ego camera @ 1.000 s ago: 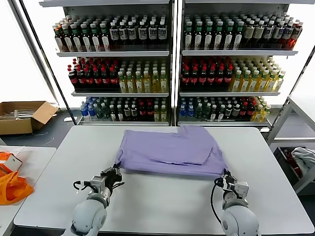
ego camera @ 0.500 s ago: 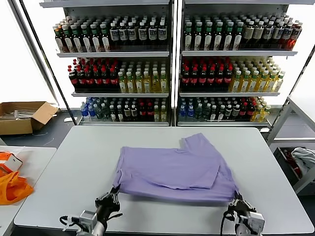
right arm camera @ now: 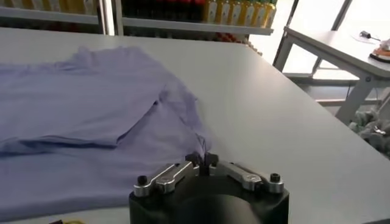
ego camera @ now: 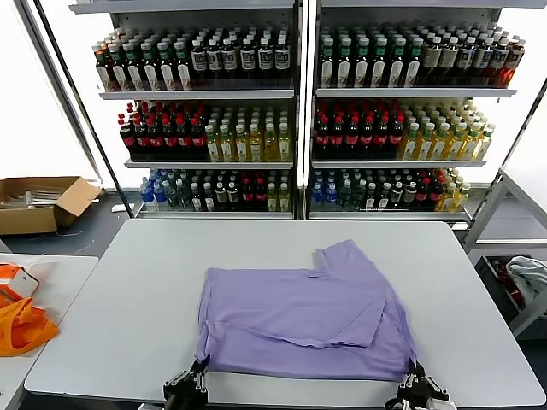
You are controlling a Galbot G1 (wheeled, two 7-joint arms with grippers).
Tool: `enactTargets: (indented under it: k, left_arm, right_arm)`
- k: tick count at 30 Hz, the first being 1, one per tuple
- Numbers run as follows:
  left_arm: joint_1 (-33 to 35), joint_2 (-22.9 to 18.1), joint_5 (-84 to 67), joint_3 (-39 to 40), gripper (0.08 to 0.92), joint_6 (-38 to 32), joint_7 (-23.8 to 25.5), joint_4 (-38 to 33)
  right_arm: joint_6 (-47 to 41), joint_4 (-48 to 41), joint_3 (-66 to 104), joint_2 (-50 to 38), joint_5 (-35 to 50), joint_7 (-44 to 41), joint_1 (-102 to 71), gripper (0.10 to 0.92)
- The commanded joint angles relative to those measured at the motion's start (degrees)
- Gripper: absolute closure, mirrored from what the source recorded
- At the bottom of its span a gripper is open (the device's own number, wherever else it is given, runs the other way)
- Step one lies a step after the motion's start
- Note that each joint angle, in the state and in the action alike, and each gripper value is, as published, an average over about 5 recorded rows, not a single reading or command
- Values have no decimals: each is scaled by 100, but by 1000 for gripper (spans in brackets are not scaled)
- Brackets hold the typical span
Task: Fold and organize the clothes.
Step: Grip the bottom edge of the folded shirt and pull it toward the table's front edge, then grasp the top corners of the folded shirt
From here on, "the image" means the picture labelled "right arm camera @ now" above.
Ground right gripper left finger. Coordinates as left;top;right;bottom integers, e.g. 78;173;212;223
133;153;204;198

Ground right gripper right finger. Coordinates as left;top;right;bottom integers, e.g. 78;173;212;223
203;153;285;195

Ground purple t-shirt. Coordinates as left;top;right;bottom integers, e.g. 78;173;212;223
0;45;213;222

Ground grey white cloth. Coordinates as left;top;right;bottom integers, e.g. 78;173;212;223
349;108;390;159

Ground grey metal shelf rack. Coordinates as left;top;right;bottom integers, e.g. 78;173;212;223
0;0;116;36
111;0;278;42

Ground yellow juice bottle white cap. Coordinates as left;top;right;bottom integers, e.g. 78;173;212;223
203;0;218;24
229;0;243;26
263;1;277;29
252;0;266;27
216;0;231;24
241;0;255;27

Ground orange and white iron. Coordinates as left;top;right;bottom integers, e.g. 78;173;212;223
369;38;390;63

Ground small black device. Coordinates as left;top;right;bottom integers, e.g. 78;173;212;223
358;30;381;42

